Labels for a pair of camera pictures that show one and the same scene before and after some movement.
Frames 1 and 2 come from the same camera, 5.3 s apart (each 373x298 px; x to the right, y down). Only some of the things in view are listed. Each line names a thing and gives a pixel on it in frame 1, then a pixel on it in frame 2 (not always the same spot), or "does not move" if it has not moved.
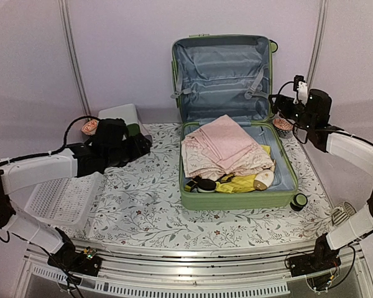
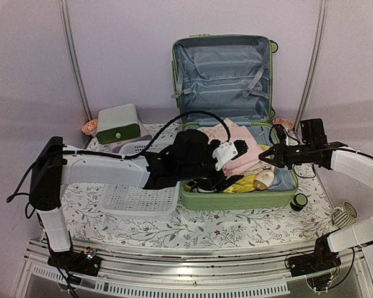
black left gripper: x=139 y=147 -> x=218 y=182
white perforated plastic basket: x=67 y=202 -> x=124 y=200
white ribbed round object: x=342 y=213 does not move
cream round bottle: x=263 y=179 does not move
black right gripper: x=281 y=99 -> x=279 y=150
